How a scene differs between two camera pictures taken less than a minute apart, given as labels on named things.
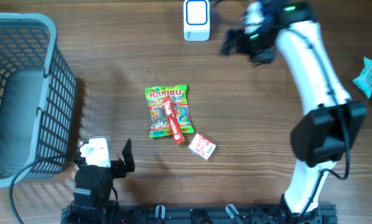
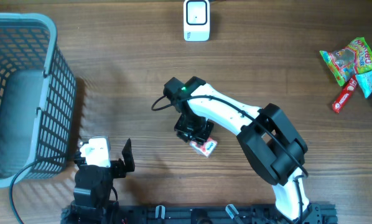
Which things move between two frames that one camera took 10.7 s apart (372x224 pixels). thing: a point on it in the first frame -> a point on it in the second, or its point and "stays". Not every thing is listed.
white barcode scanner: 196,20 stays
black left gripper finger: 127,153 stays
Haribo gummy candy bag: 158,122 -> 346,63
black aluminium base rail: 195,214 stays
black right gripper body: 260,43 -> 193,127
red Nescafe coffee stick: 176,130 -> 344,94
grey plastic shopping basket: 32,99 stays
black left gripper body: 117,170 stays
